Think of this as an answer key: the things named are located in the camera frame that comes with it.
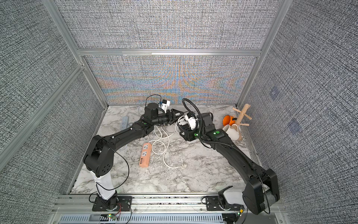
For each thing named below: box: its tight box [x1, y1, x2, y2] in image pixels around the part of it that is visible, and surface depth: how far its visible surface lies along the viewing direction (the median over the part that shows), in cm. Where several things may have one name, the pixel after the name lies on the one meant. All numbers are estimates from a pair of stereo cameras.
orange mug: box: [222, 114, 236, 127], surface depth 98 cm
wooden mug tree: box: [232, 103, 253, 127], surface depth 85 cm
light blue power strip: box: [120, 115, 130, 131], surface depth 108 cm
